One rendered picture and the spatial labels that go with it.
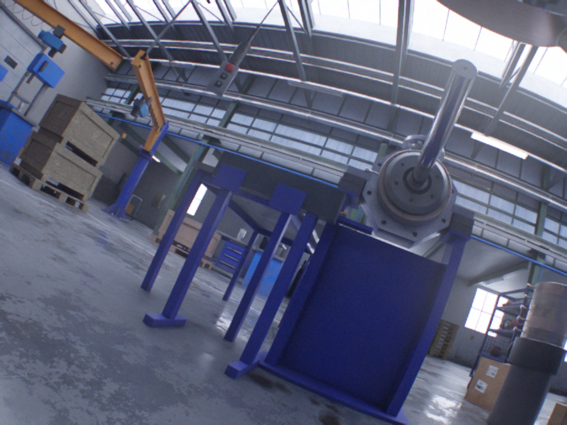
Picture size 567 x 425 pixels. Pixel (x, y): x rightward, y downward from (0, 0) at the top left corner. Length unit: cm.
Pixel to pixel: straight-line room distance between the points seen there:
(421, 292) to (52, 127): 463
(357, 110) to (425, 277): 843
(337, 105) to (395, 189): 857
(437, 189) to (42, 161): 443
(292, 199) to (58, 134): 385
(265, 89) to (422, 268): 968
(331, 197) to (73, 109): 401
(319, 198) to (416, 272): 68
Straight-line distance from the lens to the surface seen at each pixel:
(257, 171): 146
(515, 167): 1008
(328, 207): 134
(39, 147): 491
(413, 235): 166
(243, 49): 124
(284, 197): 137
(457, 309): 1374
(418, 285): 171
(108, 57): 687
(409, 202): 150
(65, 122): 470
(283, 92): 1061
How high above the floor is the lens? 42
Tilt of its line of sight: 11 degrees up
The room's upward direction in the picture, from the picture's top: 25 degrees clockwise
